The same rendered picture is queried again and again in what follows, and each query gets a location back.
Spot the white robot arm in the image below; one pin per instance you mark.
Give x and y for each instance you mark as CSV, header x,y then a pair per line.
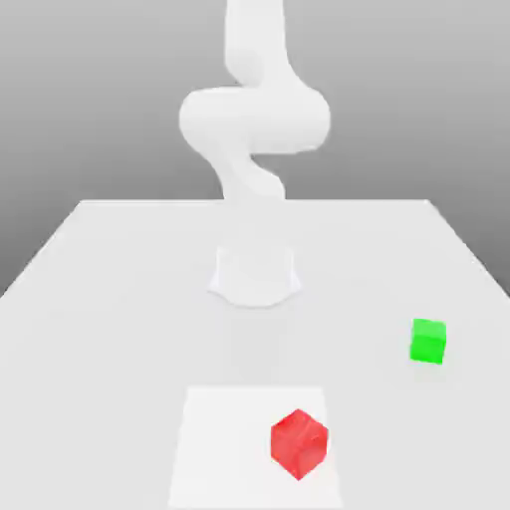
x,y
255,119

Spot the small green cube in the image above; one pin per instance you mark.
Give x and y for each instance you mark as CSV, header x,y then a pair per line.
x,y
428,342

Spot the small red cube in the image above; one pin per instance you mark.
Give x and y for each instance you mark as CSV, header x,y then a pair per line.
x,y
299,444

